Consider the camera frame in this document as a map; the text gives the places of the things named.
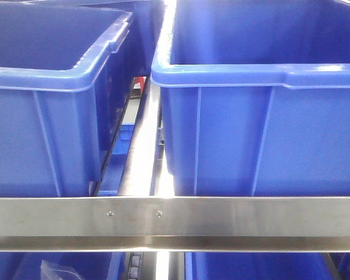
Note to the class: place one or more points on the blue bin lower middle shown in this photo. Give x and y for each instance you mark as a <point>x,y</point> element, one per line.
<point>63,265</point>

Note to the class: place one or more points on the blue bin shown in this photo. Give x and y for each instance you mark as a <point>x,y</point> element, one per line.
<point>62,79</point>
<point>201,265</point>
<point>63,265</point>
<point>256,97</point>

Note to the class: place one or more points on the blue bin upper right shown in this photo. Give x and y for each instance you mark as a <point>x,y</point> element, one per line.
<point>256,97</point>

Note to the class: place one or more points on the blue bin upper left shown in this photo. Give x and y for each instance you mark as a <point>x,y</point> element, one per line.
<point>62,79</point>

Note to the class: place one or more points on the blue bin lower right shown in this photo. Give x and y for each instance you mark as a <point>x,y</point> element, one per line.
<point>201,265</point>

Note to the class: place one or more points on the steel shelf front rail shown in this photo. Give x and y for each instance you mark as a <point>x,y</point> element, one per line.
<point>253,224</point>

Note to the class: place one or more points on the clear plastic bag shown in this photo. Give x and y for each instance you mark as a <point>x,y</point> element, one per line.
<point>52,271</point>

